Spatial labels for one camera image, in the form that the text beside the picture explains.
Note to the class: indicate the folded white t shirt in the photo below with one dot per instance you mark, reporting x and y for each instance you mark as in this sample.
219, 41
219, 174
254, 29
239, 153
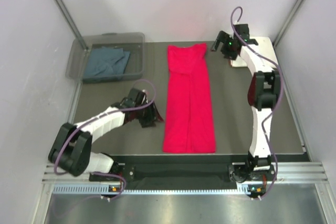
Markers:
262, 51

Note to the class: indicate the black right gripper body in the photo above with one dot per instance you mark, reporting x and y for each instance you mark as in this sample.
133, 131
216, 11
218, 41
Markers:
227, 48

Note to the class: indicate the clear plastic bin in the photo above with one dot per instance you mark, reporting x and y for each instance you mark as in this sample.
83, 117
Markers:
132, 42

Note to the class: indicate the pink t shirt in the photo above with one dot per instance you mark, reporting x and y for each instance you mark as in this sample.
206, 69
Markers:
189, 125

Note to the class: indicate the right aluminium corner post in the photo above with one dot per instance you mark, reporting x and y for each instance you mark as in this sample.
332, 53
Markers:
289, 19

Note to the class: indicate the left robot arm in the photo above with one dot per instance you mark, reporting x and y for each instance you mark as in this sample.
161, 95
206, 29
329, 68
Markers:
71, 150

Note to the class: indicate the grey slotted cable duct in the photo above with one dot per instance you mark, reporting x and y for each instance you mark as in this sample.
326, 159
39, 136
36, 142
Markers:
107, 189

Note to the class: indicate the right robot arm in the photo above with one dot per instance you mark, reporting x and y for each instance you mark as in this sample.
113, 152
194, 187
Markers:
263, 93

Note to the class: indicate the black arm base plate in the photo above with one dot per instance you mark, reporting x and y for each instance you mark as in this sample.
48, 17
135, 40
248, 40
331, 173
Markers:
241, 167

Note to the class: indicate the left aluminium corner post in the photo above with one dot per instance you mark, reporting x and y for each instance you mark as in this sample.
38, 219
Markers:
71, 23

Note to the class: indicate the grey-blue t shirt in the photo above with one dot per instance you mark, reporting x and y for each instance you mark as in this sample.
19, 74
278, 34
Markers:
106, 64

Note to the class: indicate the aluminium corner post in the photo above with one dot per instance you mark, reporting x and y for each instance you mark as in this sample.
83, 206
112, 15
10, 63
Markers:
71, 23
289, 19

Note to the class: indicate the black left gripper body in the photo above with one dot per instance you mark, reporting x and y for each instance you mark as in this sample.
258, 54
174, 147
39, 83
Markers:
146, 115

